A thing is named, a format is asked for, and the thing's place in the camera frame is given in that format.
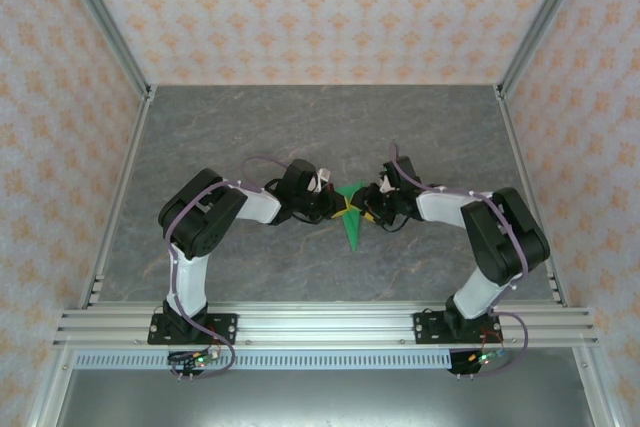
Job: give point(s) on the aluminium frame post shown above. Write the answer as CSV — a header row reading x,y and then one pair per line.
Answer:
x,y
106,17
542,17

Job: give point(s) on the grey metal sheet panel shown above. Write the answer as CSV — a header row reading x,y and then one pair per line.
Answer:
x,y
320,399

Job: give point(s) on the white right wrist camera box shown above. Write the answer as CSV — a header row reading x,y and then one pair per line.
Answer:
x,y
386,183

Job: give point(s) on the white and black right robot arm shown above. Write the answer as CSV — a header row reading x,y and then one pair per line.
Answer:
x,y
505,237

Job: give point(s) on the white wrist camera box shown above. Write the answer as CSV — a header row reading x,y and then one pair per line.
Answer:
x,y
386,183
321,179

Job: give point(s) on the small control board with LED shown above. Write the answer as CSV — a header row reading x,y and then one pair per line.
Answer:
x,y
482,358
200,359

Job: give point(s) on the aluminium table side rail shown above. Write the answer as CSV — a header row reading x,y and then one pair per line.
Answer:
x,y
137,137
513,137

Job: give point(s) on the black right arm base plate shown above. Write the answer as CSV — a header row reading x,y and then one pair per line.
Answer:
x,y
425,329

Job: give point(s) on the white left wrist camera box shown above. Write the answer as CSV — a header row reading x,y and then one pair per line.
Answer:
x,y
321,179

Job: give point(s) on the green paper sheet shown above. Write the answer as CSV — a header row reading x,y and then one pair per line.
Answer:
x,y
354,232

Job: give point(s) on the aluminium frame leg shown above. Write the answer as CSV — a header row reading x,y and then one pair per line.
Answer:
x,y
595,392
47,392

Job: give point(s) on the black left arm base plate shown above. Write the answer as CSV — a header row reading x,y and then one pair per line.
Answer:
x,y
225,329

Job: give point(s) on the aluminium mounting rail beam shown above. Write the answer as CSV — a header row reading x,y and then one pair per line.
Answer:
x,y
325,327

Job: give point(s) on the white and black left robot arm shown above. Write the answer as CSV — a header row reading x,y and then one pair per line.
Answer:
x,y
200,217

